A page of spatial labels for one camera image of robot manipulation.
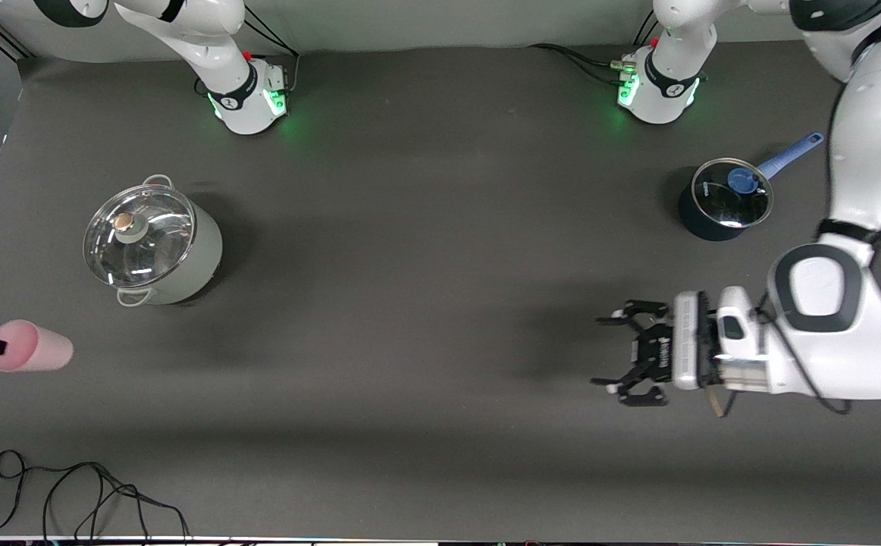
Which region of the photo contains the pink plastic cup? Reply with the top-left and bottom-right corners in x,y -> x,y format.
0,319 -> 75,373

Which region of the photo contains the white left gripper mounting block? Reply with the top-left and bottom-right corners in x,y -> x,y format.
672,290 -> 716,391

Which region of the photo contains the dark blue saucepan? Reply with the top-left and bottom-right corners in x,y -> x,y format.
677,132 -> 826,243

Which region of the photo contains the glass lid with blue knob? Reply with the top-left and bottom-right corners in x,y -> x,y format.
691,157 -> 776,230

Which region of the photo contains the glass lid with tan knob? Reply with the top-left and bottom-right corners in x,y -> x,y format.
83,184 -> 197,289

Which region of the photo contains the dark grey table mat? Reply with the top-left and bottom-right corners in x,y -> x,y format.
0,38 -> 881,541

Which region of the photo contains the loose black cable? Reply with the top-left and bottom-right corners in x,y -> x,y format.
0,449 -> 191,543

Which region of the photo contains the white stockpot with loop handles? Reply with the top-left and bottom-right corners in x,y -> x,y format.
83,174 -> 224,308

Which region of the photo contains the black left arm base cable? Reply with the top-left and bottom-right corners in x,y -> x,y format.
528,11 -> 665,84

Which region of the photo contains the black arm base cable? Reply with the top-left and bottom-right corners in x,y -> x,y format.
528,11 -> 665,84
228,14 -> 301,96

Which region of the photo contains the black right arm base cable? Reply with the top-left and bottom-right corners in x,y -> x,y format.
228,14 -> 301,96

